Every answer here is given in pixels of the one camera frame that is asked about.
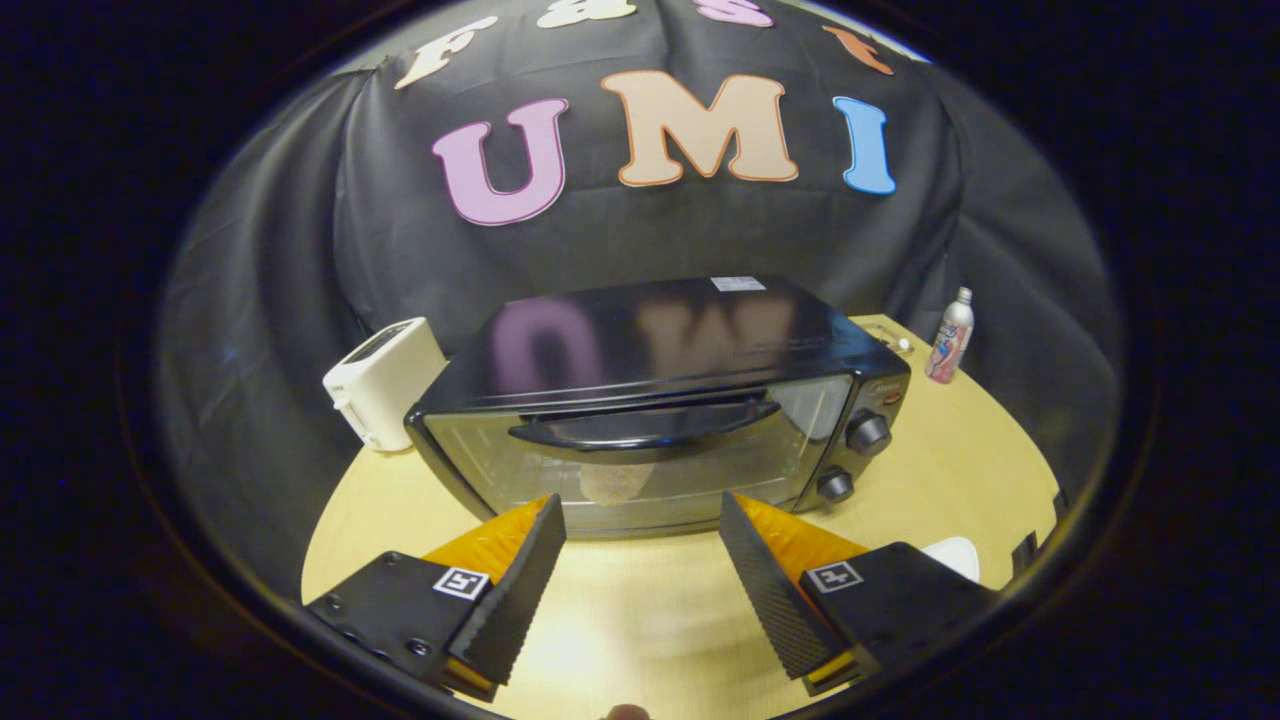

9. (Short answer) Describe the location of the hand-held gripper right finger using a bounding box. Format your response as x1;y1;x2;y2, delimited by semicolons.
719;490;1000;698

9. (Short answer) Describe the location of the white bread toaster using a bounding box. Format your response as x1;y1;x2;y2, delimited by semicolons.
321;317;449;454

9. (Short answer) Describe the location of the black toaster oven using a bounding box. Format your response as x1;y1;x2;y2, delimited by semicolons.
404;276;914;542

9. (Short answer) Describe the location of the round sugared bread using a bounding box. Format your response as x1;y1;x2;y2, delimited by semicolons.
578;462;657;508

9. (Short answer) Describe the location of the black chair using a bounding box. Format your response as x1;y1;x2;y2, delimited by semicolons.
1008;488;1069;583

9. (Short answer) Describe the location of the black backdrop cloth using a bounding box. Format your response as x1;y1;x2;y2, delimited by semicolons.
155;0;1123;601

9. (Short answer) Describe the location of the white spray bottle pink label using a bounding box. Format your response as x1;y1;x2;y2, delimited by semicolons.
925;287;976;386

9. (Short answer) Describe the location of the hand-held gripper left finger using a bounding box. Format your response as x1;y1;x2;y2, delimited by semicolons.
304;493;568;702

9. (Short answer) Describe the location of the white square plate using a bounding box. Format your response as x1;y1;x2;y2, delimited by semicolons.
920;536;982;585

